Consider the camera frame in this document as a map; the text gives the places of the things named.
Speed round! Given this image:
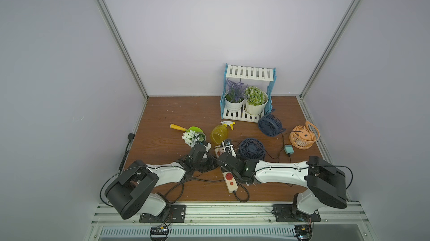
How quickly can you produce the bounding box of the green yellow garden trowel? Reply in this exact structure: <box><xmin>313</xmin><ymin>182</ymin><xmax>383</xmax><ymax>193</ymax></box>
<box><xmin>170</xmin><ymin>123</ymin><xmax>203</xmax><ymax>133</ymax></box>

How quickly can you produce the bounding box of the dark blue fan with handle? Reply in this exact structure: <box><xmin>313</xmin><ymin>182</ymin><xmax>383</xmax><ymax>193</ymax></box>
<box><xmin>258</xmin><ymin>109</ymin><xmax>286</xmax><ymax>137</ymax></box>

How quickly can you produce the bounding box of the white flower beige pot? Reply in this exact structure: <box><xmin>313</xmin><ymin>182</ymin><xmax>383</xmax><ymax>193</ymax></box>
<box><xmin>182</xmin><ymin>130</ymin><xmax>206</xmax><ymax>148</ymax></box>

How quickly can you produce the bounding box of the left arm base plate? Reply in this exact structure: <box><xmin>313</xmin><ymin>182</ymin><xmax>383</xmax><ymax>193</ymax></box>
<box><xmin>139</xmin><ymin>204</ymin><xmax>187</xmax><ymax>224</ymax></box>

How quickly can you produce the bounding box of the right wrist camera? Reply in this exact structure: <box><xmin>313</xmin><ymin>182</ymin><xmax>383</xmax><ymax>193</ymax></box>
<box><xmin>221</xmin><ymin>139</ymin><xmax>237</xmax><ymax>158</ymax></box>

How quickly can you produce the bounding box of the teal plug adapter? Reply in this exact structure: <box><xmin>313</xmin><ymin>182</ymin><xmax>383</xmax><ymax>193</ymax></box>
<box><xmin>284</xmin><ymin>145</ymin><xmax>294</xmax><ymax>156</ymax></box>

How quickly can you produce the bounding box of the blue white plant shelf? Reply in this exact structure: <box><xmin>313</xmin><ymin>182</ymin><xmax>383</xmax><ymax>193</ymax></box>
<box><xmin>220</xmin><ymin>64</ymin><xmax>277</xmax><ymax>123</ymax></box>

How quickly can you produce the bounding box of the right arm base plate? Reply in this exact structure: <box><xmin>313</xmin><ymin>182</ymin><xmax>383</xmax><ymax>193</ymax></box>
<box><xmin>272</xmin><ymin>204</ymin><xmax>321</xmax><ymax>223</ymax></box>

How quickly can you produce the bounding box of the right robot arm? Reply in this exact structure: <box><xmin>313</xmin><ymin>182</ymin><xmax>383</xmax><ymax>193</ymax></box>
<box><xmin>217</xmin><ymin>153</ymin><xmax>347</xmax><ymax>222</ymax></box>

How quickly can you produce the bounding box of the yellow spray bottle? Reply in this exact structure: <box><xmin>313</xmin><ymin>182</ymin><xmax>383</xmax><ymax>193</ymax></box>
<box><xmin>210</xmin><ymin>121</ymin><xmax>235</xmax><ymax>146</ymax></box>

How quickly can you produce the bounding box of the lavender plant white pot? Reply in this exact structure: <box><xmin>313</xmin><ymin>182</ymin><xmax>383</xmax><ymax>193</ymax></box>
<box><xmin>225</xmin><ymin>79</ymin><xmax>247</xmax><ymax>113</ymax></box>

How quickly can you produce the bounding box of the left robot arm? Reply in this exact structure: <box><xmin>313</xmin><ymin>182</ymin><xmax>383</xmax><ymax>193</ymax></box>
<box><xmin>101</xmin><ymin>141</ymin><xmax>217</xmax><ymax>222</ymax></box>

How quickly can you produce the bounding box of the green plant white pot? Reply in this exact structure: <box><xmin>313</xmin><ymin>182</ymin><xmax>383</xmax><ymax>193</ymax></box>
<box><xmin>245</xmin><ymin>86</ymin><xmax>268</xmax><ymax>116</ymax></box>

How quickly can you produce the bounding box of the power strip black cable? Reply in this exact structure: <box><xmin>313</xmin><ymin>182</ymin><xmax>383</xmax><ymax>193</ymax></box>
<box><xmin>161</xmin><ymin>176</ymin><xmax>251</xmax><ymax>205</ymax></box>

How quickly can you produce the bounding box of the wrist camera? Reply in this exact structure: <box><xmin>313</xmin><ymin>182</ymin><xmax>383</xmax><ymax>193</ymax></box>
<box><xmin>202</xmin><ymin>141</ymin><xmax>212</xmax><ymax>153</ymax></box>
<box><xmin>221</xmin><ymin>139</ymin><xmax>237</xmax><ymax>158</ymax></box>

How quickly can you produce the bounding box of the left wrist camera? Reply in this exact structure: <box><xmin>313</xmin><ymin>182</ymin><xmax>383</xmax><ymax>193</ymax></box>
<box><xmin>202</xmin><ymin>141</ymin><xmax>212</xmax><ymax>153</ymax></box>

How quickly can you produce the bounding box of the orange desk fan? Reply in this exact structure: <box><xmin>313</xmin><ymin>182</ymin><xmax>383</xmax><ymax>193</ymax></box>
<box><xmin>289</xmin><ymin>121</ymin><xmax>320</xmax><ymax>150</ymax></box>

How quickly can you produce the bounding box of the beige power strip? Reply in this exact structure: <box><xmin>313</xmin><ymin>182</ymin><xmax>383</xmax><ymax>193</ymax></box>
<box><xmin>215</xmin><ymin>145</ymin><xmax>238</xmax><ymax>194</ymax></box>

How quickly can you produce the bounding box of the dark blue round desk fan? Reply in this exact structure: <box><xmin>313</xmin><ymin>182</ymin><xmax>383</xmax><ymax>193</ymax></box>
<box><xmin>239</xmin><ymin>138</ymin><xmax>265</xmax><ymax>160</ymax></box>

